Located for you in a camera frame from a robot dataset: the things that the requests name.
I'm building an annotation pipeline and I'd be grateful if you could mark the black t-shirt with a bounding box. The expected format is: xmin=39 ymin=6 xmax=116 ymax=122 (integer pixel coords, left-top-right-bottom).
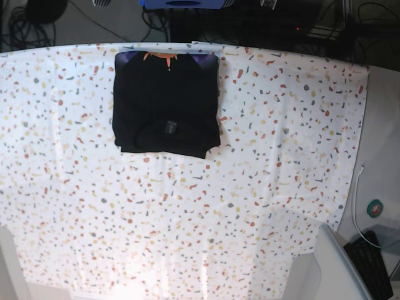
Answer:
xmin=112 ymin=51 xmax=221 ymax=159

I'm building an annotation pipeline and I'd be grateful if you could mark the terrazzo patterned tablecloth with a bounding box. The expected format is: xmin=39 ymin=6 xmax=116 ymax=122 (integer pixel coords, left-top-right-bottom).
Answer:
xmin=1 ymin=42 xmax=369 ymax=299

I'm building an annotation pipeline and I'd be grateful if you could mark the blue box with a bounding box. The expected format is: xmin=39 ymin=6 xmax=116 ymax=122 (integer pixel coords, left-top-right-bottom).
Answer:
xmin=139 ymin=0 xmax=235 ymax=9

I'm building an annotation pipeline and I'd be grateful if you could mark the grey monitor edge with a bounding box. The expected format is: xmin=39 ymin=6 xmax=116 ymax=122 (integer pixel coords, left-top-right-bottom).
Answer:
xmin=314 ymin=224 xmax=373 ymax=300

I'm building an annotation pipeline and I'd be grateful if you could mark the black keyboard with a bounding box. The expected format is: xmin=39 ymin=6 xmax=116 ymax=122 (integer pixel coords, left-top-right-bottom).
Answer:
xmin=344 ymin=237 xmax=393 ymax=300

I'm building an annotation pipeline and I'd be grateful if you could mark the white charging cable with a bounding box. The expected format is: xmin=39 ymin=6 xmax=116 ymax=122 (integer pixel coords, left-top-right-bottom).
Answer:
xmin=351 ymin=164 xmax=383 ymax=249

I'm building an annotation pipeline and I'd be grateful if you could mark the black cable bundle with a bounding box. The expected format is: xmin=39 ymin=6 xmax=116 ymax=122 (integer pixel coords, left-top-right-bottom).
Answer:
xmin=2 ymin=0 xmax=58 ymax=50

